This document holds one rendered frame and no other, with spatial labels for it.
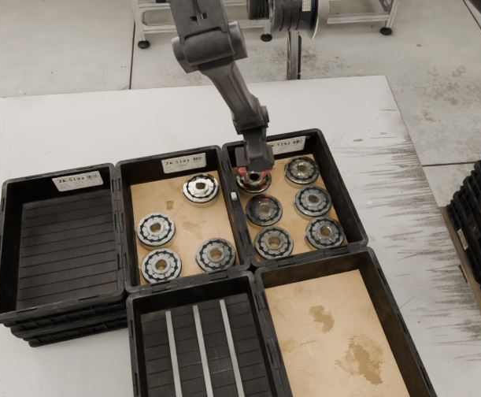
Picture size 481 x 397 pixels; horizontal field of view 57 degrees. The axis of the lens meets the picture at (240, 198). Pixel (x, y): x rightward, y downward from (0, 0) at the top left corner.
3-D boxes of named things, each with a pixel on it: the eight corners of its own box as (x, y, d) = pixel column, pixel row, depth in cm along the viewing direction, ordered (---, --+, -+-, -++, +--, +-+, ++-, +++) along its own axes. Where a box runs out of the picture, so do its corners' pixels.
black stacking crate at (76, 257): (20, 204, 130) (3, 181, 121) (123, 187, 134) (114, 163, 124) (12, 337, 108) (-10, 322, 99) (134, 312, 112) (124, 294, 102)
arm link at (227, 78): (234, 9, 68) (168, 28, 70) (242, 43, 67) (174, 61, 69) (269, 104, 110) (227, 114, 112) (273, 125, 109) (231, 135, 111)
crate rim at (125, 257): (116, 166, 126) (114, 161, 124) (220, 149, 129) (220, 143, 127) (127, 298, 104) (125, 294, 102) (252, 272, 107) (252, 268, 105)
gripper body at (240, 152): (274, 167, 121) (275, 150, 115) (237, 170, 120) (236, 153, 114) (271, 148, 124) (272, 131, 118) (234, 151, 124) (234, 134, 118)
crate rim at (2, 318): (5, 185, 122) (1, 179, 120) (116, 166, 126) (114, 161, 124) (-7, 325, 100) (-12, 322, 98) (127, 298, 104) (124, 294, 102)
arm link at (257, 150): (264, 101, 107) (231, 109, 108) (271, 138, 100) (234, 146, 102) (274, 133, 117) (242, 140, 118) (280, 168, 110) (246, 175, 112)
